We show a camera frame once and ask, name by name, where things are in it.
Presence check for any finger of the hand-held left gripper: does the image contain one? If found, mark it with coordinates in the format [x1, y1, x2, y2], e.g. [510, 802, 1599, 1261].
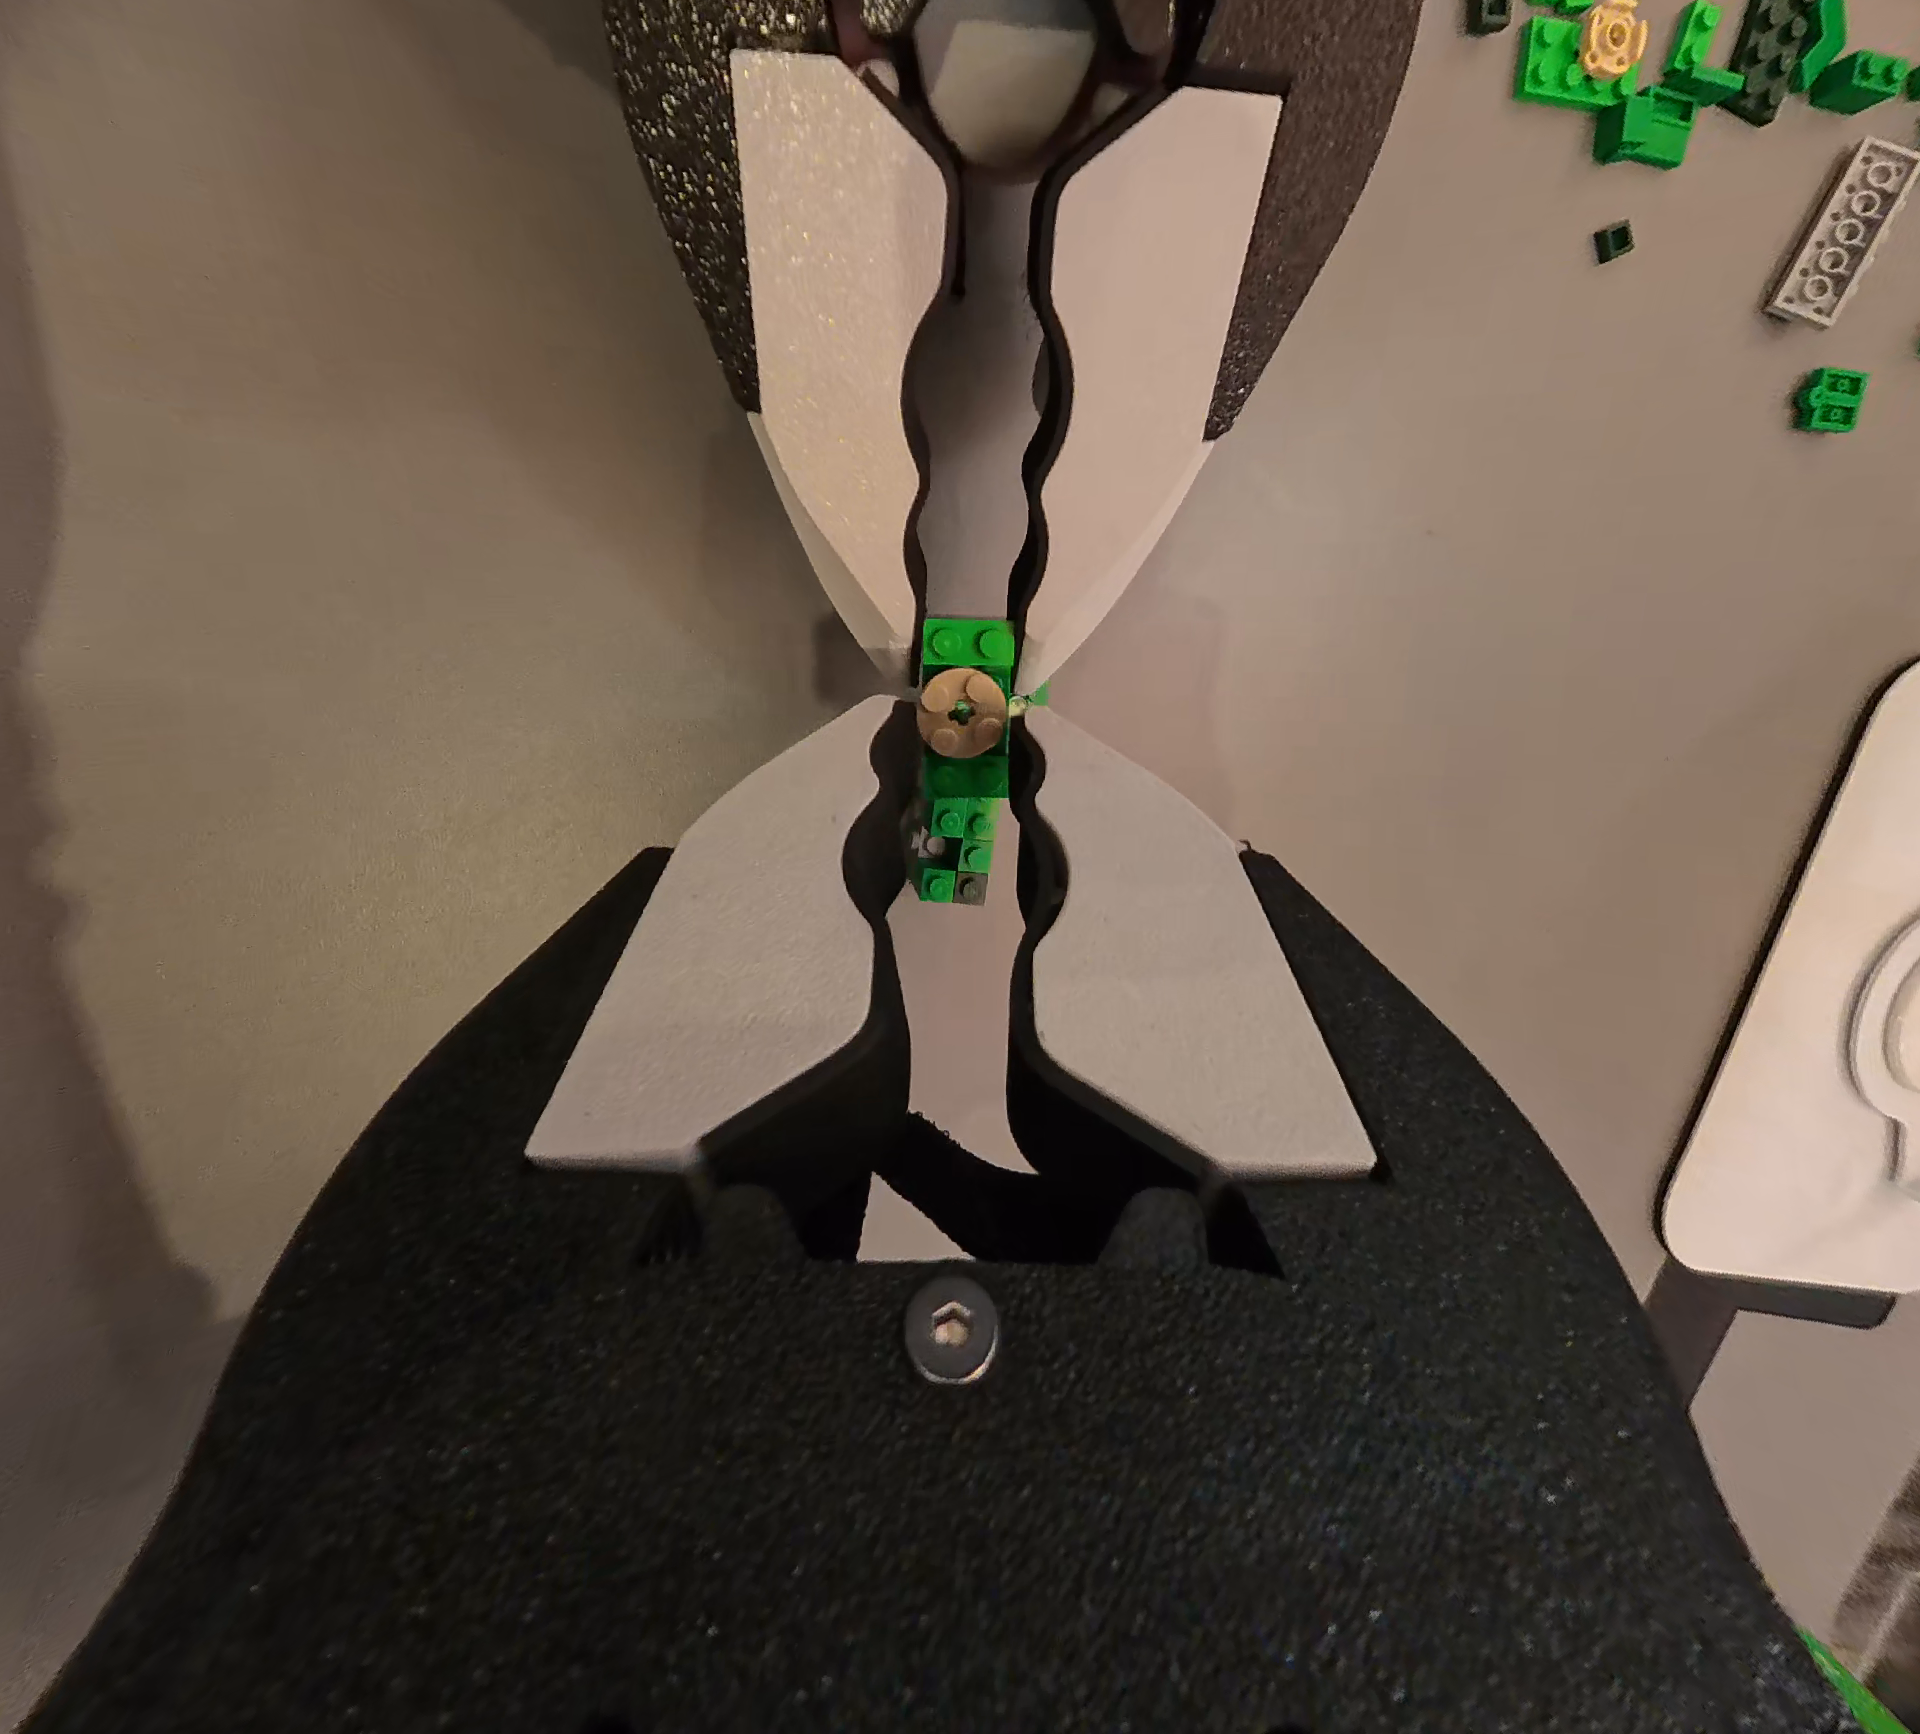
[730, 46, 965, 690]
[1023, 76, 1289, 704]

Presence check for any grey desk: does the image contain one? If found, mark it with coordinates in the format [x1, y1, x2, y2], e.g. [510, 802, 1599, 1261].
[0, 0, 1920, 1734]

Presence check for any white flat stand base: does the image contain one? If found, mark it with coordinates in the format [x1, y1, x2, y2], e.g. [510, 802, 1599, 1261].
[1656, 659, 1920, 1332]

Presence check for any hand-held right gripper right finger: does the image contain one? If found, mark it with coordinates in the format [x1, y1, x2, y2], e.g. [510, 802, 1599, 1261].
[1008, 706, 1390, 1188]

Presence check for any green brick figure assembly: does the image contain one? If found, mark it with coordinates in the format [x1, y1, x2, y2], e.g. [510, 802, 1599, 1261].
[903, 612, 1051, 905]

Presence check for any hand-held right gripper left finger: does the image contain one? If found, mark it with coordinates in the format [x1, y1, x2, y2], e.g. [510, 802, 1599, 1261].
[523, 695, 919, 1203]

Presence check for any grey flat plate brick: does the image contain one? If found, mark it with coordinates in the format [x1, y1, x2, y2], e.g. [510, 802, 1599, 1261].
[1762, 131, 1920, 329]

